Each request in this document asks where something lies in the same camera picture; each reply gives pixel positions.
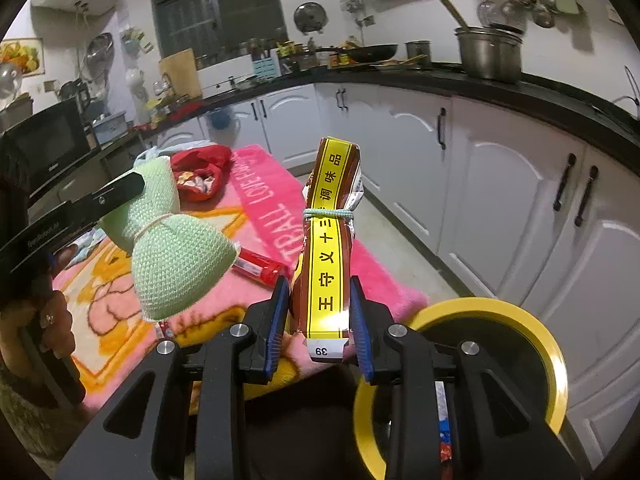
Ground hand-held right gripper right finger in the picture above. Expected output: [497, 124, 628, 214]
[349, 275, 582, 480]

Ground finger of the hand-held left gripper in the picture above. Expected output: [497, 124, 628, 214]
[74, 170, 146, 221]

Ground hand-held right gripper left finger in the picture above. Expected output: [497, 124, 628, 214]
[55, 276, 292, 480]

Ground brown yellow seasoning packet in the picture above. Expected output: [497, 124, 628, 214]
[289, 136, 364, 362]

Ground green knitted cloth pouch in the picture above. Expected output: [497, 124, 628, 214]
[100, 156, 237, 322]

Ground yellow rimmed bin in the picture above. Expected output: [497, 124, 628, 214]
[352, 297, 569, 480]

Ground person's left hand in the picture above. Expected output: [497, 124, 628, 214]
[0, 287, 77, 377]

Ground light blue cloth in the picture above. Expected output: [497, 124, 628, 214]
[132, 147, 167, 167]

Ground red stick packet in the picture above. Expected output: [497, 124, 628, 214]
[231, 246, 292, 287]

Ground blue plastic container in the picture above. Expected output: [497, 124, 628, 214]
[92, 111, 129, 146]

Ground black microwave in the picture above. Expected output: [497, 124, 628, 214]
[0, 97, 92, 197]

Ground red garment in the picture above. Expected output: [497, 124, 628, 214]
[170, 144, 234, 202]

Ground black kettle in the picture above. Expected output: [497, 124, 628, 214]
[59, 78, 91, 111]

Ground pink printed blanket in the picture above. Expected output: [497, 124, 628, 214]
[50, 144, 432, 412]

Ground white blue red wrapper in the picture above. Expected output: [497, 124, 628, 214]
[434, 380, 454, 462]

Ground blue hanging bag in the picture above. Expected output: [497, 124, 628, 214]
[207, 106, 232, 131]

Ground wooden cutting board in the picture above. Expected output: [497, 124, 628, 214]
[158, 48, 204, 101]

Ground hanging steel colander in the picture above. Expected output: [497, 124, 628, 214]
[85, 33, 115, 79]

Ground white base cabinets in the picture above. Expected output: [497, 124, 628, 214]
[165, 82, 640, 467]

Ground blue knife block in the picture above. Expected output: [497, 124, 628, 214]
[252, 55, 281, 80]

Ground dark window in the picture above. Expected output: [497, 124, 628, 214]
[149, 0, 289, 67]

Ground steel pot lid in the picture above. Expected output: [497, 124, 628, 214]
[293, 1, 327, 31]

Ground group of sauce bottles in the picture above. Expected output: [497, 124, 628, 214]
[327, 35, 364, 66]

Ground black wok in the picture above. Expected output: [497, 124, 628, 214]
[320, 43, 400, 64]

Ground small steel pot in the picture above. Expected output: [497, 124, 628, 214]
[404, 40, 432, 69]

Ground large steel pot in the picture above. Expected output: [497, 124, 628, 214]
[453, 25, 525, 85]

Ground black kitchen countertop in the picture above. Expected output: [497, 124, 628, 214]
[95, 62, 640, 150]

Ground wooden spatula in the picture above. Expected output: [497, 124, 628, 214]
[440, 0, 471, 31]

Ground fruit wall picture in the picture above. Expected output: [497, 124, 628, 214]
[0, 38, 45, 77]

